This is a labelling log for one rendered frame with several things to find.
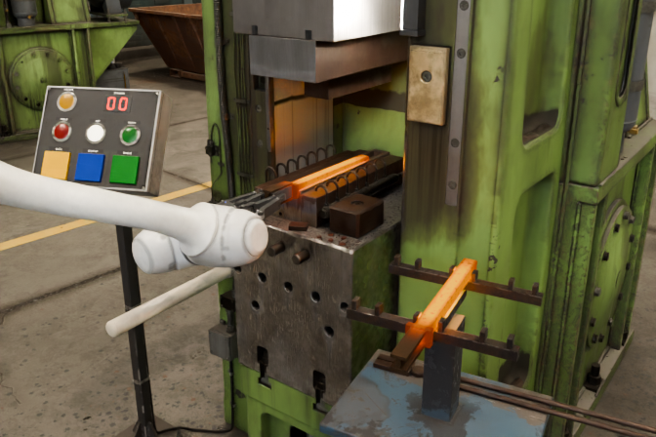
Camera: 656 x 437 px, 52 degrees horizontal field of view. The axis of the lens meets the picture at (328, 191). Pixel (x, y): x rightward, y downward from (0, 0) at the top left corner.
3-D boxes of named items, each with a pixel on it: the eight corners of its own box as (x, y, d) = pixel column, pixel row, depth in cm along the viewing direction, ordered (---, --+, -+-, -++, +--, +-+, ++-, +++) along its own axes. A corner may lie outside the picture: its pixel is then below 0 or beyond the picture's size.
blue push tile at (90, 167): (99, 181, 178) (103, 154, 179) (73, 179, 179) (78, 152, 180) (102, 183, 180) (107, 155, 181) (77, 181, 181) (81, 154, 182)
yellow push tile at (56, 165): (65, 179, 179) (69, 152, 181) (39, 177, 181) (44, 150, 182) (68, 181, 181) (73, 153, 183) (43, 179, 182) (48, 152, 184)
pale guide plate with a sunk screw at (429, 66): (441, 126, 150) (446, 49, 144) (406, 120, 155) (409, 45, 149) (445, 124, 152) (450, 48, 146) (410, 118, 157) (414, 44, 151)
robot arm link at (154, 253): (189, 255, 146) (230, 254, 138) (131, 283, 134) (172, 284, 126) (175, 208, 144) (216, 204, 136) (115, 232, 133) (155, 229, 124)
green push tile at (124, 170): (134, 183, 176) (138, 155, 177) (108, 182, 177) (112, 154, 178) (137, 185, 178) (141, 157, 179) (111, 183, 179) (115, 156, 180)
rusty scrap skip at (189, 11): (223, 94, 767) (219, 18, 738) (133, 74, 888) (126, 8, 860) (298, 80, 849) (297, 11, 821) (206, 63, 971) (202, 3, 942)
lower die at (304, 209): (316, 227, 164) (316, 195, 161) (255, 210, 175) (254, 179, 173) (403, 182, 196) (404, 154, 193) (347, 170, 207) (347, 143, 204)
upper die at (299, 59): (315, 83, 152) (315, 40, 149) (250, 74, 163) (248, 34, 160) (408, 59, 184) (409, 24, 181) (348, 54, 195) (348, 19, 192)
